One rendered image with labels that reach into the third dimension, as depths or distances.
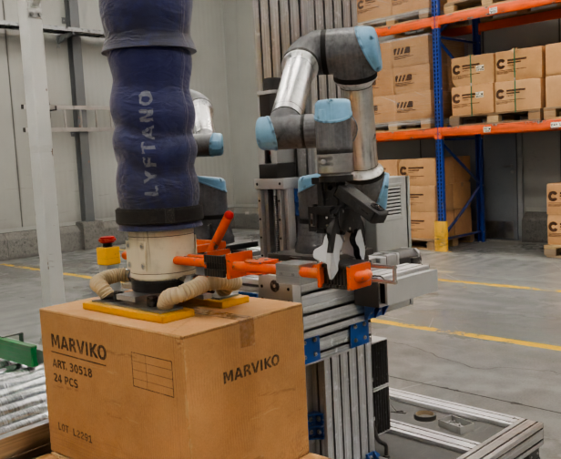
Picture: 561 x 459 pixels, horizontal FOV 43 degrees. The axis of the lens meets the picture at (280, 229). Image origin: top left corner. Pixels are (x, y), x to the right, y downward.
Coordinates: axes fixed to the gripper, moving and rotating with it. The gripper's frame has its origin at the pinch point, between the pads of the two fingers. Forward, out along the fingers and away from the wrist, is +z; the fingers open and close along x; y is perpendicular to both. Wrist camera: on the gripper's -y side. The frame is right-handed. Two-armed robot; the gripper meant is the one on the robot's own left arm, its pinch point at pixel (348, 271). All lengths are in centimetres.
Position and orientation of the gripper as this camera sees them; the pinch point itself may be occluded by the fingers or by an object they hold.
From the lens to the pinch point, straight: 149.2
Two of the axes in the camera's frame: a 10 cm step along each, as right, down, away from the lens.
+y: -7.4, -0.2, 6.7
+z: 0.5, 9.9, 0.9
